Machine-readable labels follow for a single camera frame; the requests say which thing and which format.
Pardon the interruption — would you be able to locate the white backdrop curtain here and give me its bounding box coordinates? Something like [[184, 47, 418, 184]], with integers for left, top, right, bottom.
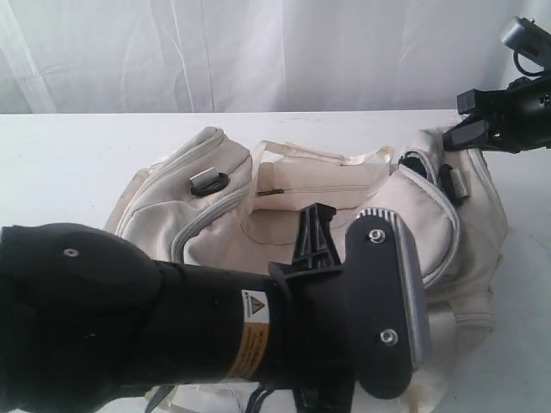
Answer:
[[1, 1, 550, 114]]

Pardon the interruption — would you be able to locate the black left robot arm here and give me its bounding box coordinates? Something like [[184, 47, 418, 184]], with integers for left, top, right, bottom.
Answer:
[[1, 203, 355, 412]]

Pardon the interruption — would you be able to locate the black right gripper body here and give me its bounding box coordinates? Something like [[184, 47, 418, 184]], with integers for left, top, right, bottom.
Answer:
[[482, 77, 550, 153]]

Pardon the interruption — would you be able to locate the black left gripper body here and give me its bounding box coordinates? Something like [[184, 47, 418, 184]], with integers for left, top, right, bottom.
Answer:
[[269, 251, 355, 412]]

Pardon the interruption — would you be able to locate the white fabric duffel bag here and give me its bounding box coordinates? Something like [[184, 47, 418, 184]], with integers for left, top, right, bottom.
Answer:
[[106, 126, 508, 412]]

